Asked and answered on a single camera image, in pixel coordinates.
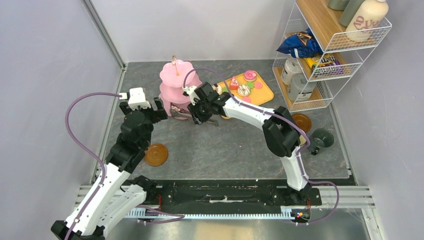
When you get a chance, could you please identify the metal serving tongs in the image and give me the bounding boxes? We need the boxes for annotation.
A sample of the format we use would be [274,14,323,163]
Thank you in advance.
[171,109,219,127]

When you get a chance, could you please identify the chocolate cake slice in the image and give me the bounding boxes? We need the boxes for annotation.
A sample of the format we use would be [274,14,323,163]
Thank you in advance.
[170,105,183,116]

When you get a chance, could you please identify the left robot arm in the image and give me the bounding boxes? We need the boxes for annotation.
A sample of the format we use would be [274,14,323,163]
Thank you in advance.
[50,97,168,240]

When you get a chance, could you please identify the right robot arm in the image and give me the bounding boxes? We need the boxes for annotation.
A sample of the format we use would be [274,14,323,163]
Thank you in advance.
[182,82,312,205]

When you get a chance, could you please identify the white chocolate-drizzle donut left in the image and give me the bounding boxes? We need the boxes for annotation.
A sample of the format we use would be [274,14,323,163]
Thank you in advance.
[212,84,223,95]

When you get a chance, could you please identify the white chocolate-drizzle donut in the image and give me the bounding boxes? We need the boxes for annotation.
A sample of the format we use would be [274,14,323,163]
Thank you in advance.
[237,84,251,97]
[212,84,223,95]

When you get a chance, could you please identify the red strawberry cake slice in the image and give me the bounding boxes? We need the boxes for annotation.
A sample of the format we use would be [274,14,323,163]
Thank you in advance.
[229,76,240,91]

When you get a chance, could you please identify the white chocolate-drizzle donut centre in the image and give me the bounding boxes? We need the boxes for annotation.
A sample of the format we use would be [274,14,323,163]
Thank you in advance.
[237,84,251,97]

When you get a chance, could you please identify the pink macaron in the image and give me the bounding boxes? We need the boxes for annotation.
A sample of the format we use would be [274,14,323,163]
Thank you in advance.
[241,96,251,103]
[254,81,263,89]

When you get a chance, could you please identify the brown saucer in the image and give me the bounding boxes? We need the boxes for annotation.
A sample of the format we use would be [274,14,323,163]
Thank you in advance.
[144,143,169,167]
[292,113,312,133]

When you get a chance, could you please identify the pink three-tier cake stand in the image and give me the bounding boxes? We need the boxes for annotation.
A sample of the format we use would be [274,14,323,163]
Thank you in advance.
[159,55,202,116]

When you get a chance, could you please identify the green macaron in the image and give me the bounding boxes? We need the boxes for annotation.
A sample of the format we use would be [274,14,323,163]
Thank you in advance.
[246,82,255,89]

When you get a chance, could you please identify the pink frosted donut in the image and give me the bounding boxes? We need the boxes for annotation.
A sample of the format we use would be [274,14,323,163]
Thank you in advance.
[243,70,257,82]

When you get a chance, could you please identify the yellow serving tray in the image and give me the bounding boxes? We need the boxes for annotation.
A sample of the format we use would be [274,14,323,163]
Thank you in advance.
[215,72,274,106]

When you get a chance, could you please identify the white jar upper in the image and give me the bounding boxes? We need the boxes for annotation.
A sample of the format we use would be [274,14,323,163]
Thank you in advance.
[281,57,303,86]

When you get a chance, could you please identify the grey jar lower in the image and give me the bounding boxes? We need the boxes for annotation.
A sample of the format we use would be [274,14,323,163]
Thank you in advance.
[287,73,317,102]

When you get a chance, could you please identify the brown saucer right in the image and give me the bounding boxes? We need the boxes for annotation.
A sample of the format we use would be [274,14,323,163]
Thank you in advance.
[292,113,312,133]

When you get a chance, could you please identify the blue snack bag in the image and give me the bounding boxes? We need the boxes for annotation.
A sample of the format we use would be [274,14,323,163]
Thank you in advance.
[276,28,324,59]

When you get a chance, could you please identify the dark green cup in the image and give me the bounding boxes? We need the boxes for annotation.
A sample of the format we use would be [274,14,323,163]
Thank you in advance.
[308,128,335,156]

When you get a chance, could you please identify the yellow candy bag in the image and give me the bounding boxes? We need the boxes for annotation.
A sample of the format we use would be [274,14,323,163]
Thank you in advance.
[304,53,342,73]

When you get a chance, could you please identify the grey-green bottle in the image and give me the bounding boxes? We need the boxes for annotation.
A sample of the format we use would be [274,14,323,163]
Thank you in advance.
[339,0,365,28]

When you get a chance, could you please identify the cream labelled bottle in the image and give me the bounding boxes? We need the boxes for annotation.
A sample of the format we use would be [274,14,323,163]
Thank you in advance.
[345,0,389,42]

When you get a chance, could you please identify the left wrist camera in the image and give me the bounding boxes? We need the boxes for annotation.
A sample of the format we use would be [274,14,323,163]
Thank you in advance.
[119,87,152,110]

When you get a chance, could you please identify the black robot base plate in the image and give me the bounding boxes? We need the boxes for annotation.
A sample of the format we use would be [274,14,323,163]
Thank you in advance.
[142,179,323,215]

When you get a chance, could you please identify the white wire shelf rack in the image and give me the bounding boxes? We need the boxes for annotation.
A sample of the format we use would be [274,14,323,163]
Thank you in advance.
[272,0,392,113]

